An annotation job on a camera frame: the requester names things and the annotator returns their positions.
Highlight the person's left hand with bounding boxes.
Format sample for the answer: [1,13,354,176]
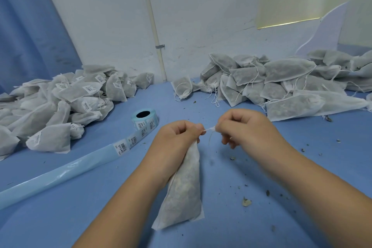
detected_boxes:
[141,120,207,186]

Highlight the person's right hand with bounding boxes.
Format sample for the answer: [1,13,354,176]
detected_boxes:
[214,109,289,171]

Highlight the blue label roll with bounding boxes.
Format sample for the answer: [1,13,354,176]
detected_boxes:
[0,109,160,211]

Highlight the white mesh herb bag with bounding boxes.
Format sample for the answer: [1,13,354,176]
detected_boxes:
[151,127,217,232]

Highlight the pile of unlabelled herb bags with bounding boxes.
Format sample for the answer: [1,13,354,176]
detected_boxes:
[171,50,372,122]

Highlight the pile of labelled herb bags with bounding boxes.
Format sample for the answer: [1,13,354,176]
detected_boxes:
[0,64,155,161]

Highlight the person's left forearm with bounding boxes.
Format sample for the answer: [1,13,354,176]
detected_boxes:
[72,168,169,248]

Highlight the person's right forearm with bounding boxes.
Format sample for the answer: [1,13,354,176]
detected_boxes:
[270,149,372,248]

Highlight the white curved board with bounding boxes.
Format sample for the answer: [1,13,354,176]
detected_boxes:
[294,2,348,58]

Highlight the large beige panel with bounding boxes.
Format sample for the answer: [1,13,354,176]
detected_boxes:
[337,0,372,48]

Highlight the blue curtain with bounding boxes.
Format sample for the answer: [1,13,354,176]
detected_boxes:
[0,0,83,94]

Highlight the white wall pipe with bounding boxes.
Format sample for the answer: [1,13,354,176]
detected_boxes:
[139,0,168,82]

